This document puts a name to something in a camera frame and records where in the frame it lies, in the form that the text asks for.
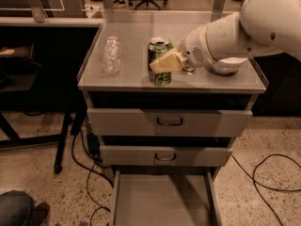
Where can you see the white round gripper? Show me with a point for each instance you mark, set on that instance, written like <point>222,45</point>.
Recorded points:
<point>194,46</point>

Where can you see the green soda can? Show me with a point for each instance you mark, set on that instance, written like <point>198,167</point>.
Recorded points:
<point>158,75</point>

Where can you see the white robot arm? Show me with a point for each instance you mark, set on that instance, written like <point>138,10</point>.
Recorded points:
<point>261,28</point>

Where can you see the blue soda can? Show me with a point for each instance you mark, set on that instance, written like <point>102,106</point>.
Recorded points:
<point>189,68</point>

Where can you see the grey drawer cabinet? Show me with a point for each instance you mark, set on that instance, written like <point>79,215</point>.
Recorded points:
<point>131,88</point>

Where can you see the top grey drawer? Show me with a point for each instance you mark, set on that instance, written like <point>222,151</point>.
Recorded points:
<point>168,123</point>

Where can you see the grey drawer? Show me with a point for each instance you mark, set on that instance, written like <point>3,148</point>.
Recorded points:
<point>165,156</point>
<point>164,197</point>
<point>168,123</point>

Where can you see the middle grey drawer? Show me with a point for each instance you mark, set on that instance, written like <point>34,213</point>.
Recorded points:
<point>165,156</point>

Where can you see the bottom grey drawer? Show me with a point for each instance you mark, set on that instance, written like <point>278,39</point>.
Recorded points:
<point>164,197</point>

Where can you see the white ceramic bowl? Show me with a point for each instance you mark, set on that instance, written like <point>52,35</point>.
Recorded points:
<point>229,65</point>

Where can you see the clear plastic bottle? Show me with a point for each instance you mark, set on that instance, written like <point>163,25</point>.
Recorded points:
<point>111,55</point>

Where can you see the person foot white sneaker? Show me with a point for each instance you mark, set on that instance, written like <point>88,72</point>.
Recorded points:
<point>119,4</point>

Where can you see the black power adapter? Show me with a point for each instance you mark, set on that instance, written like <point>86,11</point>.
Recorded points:
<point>93,144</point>

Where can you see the brown shoe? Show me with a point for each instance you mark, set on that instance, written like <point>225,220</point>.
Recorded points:
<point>40,214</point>

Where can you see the black table frame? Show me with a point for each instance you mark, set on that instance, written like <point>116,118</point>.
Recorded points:
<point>41,80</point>

